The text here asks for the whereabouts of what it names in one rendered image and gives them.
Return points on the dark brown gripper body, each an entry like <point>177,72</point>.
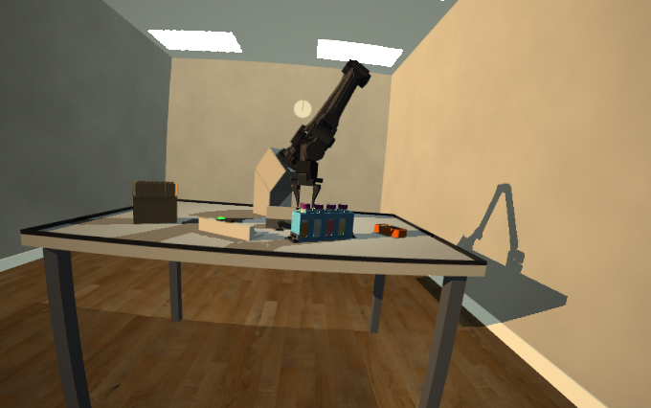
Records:
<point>311,181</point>

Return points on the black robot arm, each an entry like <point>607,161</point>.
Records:
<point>320,134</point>

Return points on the black table edge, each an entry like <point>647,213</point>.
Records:
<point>34,231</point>

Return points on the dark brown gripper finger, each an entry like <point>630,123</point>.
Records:
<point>314,195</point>
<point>296,190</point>

